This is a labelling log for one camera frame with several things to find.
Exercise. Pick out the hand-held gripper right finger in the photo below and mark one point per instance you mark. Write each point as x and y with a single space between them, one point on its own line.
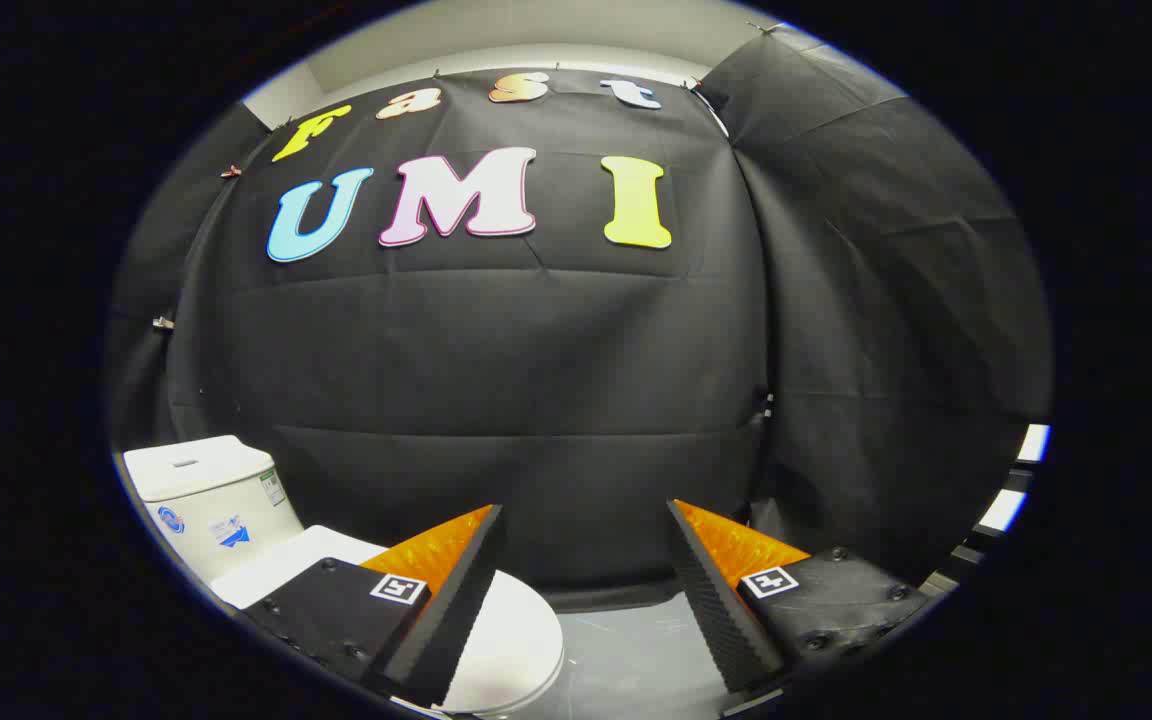
716 610

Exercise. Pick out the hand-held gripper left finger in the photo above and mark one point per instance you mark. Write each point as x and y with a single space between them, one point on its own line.
456 620

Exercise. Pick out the white toilet lid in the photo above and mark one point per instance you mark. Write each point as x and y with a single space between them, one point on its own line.
511 640

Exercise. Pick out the white ceramic toilet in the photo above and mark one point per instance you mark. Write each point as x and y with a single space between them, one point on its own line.
206 500

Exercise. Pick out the black backdrop cloth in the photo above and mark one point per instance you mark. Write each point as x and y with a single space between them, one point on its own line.
536 360

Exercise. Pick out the white rack with dark bars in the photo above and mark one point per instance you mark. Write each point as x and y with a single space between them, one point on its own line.
1002 510

